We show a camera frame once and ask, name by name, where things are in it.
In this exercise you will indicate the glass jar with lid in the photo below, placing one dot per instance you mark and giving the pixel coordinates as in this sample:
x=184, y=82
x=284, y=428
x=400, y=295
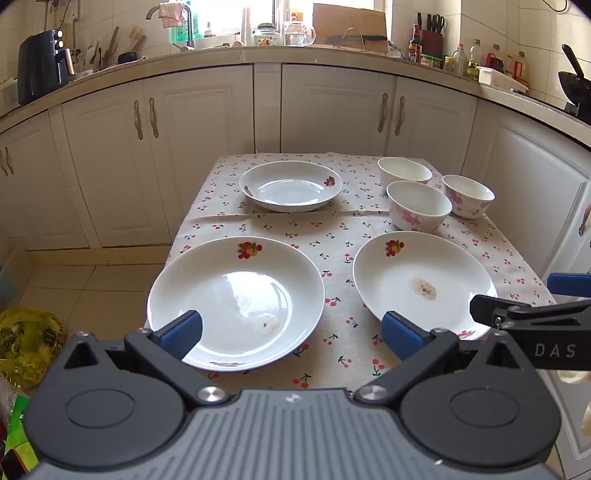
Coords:
x=267, y=37

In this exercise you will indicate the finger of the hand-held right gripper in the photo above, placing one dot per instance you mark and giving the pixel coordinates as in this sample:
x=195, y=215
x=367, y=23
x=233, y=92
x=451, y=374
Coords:
x=570, y=284
x=485, y=308

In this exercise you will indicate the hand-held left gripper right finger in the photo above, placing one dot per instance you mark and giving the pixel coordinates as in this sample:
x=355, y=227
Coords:
x=401, y=339

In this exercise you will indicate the yellow oil bottle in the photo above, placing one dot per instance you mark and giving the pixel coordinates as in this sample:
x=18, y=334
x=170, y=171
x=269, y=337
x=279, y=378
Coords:
x=474, y=60

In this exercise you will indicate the stone kitchen countertop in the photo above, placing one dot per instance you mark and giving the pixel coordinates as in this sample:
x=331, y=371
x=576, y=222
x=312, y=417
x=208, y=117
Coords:
x=300, y=51

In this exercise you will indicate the bunch of kitchen utensils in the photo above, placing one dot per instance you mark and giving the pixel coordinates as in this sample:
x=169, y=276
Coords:
x=111, y=46

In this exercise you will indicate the metal kitchen faucet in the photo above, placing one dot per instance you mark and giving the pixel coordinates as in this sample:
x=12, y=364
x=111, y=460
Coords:
x=188, y=27

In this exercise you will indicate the black air fryer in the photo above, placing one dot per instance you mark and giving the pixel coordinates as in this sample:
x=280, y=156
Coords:
x=39, y=64

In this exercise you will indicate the white plate fruit print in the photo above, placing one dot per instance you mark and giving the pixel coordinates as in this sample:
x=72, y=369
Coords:
x=291, y=184
x=231, y=295
x=415, y=267

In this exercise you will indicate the yellow plastic bag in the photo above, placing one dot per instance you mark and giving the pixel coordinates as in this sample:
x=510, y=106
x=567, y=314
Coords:
x=27, y=341

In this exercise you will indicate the pink cloth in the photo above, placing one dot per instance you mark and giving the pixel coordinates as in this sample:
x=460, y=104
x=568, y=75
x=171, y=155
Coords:
x=171, y=14

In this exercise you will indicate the knife block with knives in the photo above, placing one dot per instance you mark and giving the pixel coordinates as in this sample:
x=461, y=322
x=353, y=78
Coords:
x=431, y=41

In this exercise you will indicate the glass teapot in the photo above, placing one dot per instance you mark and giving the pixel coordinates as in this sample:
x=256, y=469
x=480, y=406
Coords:
x=298, y=34

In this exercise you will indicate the wooden cutting board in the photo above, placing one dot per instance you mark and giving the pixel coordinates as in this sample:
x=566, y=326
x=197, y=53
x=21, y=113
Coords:
x=346, y=21

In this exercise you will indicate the green paper package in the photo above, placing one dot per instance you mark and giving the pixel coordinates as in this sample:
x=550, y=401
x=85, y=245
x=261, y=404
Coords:
x=16, y=424

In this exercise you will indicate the cherry print tablecloth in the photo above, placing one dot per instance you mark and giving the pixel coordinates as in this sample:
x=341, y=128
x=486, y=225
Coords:
x=286, y=226

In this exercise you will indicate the clear glass bottle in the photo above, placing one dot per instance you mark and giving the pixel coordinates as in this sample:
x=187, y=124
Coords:
x=459, y=62

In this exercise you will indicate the green box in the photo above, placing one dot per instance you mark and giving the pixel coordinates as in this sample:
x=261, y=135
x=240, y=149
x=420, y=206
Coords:
x=431, y=60

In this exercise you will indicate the white bowl pink flowers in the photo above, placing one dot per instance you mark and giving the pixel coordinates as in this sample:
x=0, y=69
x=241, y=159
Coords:
x=466, y=191
x=404, y=168
x=418, y=203

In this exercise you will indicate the white plastic tray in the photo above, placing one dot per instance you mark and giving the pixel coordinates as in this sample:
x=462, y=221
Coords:
x=501, y=78

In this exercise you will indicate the dark sauce bottle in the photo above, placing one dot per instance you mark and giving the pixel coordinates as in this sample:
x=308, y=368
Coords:
x=415, y=46

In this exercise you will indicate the black wok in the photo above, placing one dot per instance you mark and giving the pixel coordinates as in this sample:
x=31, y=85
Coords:
x=575, y=85

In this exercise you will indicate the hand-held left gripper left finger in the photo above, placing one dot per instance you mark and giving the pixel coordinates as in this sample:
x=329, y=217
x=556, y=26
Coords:
x=182, y=334

